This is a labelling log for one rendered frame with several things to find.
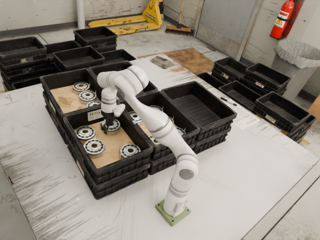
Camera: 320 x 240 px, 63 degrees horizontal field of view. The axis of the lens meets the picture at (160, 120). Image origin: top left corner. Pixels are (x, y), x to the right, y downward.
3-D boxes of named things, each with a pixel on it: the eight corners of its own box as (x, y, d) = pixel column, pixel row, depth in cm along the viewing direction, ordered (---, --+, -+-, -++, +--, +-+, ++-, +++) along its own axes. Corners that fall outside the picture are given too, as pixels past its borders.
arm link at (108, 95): (116, 94, 131) (99, 96, 127) (118, 67, 121) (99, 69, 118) (121, 102, 126) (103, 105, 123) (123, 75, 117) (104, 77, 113)
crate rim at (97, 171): (62, 119, 132) (62, 115, 130) (115, 105, 147) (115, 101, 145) (95, 175, 109) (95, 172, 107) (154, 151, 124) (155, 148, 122)
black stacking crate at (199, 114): (232, 129, 160) (238, 115, 153) (196, 145, 145) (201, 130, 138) (191, 95, 183) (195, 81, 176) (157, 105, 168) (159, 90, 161)
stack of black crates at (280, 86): (275, 113, 300) (294, 79, 271) (259, 123, 281) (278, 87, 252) (245, 94, 322) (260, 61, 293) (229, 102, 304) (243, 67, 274)
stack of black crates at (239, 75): (245, 95, 320) (256, 71, 298) (231, 102, 303) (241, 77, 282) (221, 79, 341) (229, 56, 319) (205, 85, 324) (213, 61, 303)
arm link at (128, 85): (115, 81, 84) (156, 138, 94) (136, 64, 86) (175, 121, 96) (107, 80, 92) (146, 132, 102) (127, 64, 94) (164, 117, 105)
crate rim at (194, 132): (200, 132, 139) (201, 129, 138) (154, 151, 124) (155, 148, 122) (158, 93, 162) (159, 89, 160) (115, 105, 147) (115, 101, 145)
